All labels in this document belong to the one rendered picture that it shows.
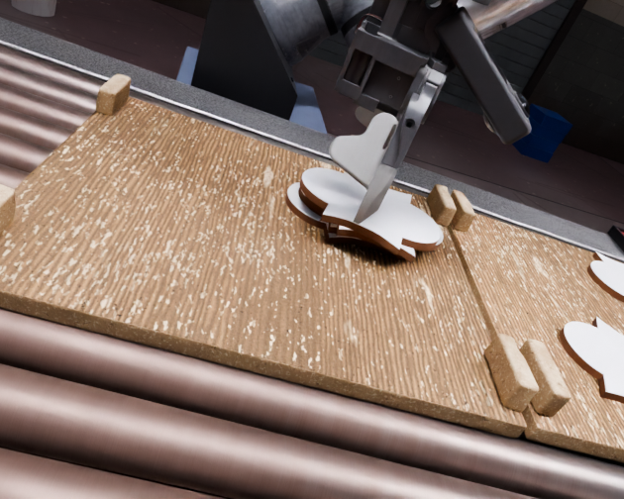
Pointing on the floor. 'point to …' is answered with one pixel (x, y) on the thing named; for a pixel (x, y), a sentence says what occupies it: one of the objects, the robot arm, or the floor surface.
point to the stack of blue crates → (543, 134)
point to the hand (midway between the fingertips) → (375, 195)
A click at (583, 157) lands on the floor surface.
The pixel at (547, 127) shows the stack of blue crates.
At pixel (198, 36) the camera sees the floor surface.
